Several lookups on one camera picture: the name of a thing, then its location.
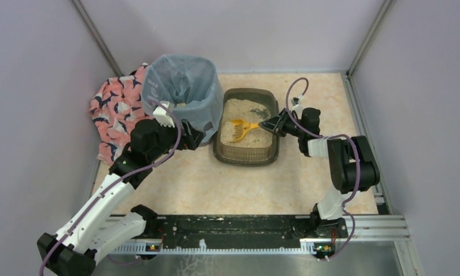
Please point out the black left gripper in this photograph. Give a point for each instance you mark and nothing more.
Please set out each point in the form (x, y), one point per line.
(190, 133)

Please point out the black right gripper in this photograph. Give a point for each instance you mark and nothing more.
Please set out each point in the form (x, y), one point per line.
(279, 122)

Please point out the yellow plastic litter scoop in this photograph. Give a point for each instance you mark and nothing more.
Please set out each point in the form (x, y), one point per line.
(241, 128)

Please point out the grey plastic litter box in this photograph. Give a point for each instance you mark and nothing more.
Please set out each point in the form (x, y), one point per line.
(248, 156)

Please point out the blue plastic trash bag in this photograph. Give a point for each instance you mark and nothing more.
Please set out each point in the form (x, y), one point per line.
(192, 85)

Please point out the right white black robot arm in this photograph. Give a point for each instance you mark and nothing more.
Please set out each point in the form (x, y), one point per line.
(352, 165)

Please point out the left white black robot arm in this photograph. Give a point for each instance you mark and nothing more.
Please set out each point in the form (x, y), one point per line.
(78, 246)

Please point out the pink patterned cloth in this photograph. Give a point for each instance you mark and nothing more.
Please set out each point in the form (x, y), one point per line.
(115, 109)

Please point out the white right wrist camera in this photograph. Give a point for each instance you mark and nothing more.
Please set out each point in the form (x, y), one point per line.
(297, 104)

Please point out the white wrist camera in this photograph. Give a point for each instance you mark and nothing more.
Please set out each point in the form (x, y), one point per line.
(162, 114)
(297, 104)

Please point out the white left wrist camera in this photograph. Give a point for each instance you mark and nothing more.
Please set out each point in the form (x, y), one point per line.
(162, 114)

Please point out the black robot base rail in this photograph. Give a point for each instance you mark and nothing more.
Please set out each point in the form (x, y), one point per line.
(244, 233)

